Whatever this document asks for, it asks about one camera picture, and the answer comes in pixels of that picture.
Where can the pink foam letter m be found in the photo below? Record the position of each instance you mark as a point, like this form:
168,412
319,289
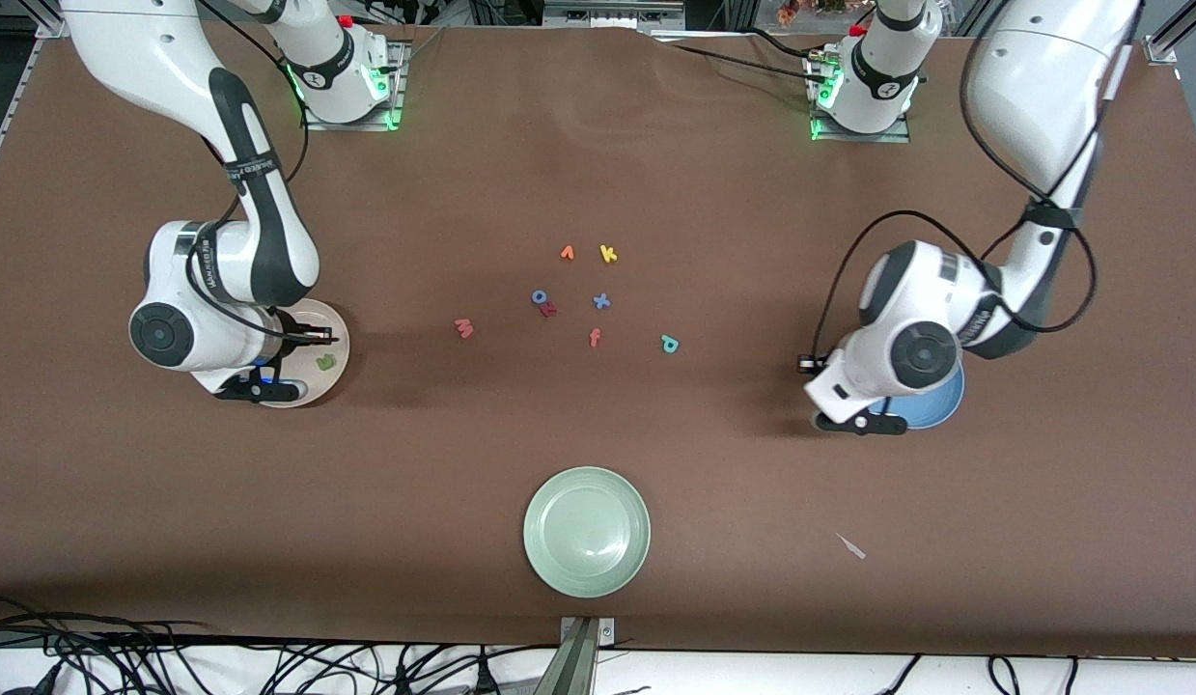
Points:
464,329

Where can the teal foam letter p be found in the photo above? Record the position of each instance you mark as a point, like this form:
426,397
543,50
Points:
671,340

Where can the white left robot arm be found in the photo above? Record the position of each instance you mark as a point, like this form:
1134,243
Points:
1042,87

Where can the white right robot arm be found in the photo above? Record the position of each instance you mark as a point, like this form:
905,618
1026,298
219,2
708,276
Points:
105,48

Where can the beige brown plate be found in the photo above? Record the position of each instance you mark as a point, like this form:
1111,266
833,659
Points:
329,384

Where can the pale green plate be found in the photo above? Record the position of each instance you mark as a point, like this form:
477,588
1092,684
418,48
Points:
586,533

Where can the brown table cover sheet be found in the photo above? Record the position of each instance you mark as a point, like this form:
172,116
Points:
752,502

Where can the orange flower decoration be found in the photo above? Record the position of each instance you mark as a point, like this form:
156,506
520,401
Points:
789,12

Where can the small white paper scrap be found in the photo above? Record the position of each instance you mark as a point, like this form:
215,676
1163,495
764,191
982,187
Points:
851,546

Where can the blue plate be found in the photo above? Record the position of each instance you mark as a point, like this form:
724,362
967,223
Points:
940,410

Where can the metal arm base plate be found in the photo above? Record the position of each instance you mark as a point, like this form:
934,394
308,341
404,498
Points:
863,137
397,87

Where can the metal table edge bracket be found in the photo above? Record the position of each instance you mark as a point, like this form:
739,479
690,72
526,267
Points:
580,666

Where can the aluminium frame rail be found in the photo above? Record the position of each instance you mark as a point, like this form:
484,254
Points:
607,12

